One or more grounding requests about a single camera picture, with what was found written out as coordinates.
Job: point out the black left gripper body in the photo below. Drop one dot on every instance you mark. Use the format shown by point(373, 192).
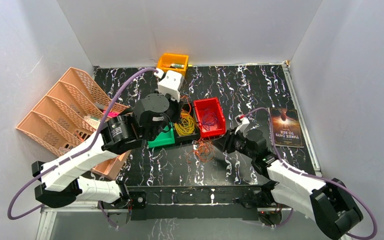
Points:
point(179, 108)

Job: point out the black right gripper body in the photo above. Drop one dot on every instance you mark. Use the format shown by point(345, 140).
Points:
point(237, 142)

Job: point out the green plastic bin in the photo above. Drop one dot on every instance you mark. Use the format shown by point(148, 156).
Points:
point(165, 138)

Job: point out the black plastic bin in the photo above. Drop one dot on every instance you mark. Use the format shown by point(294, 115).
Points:
point(186, 130)

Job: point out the red plastic bin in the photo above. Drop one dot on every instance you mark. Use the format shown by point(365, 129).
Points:
point(210, 117)

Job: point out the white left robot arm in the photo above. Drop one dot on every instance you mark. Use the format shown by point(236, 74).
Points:
point(62, 181)

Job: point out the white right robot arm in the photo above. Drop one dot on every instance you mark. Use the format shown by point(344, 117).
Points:
point(327, 203)

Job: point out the dark book three days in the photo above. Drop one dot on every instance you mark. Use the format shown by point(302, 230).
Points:
point(286, 127)

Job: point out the green battery in bin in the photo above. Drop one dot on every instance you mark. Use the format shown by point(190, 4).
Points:
point(177, 66)

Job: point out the yellow plastic bin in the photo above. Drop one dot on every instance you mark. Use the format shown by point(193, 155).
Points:
point(165, 61)

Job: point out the pink plastic file organizer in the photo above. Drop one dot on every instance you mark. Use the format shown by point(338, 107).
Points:
point(67, 114)

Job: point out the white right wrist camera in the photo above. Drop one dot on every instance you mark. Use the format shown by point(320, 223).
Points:
point(242, 123)

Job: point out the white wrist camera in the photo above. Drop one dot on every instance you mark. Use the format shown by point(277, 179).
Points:
point(242, 123)
point(170, 83)

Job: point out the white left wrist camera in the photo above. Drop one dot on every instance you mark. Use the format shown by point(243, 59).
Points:
point(170, 83)

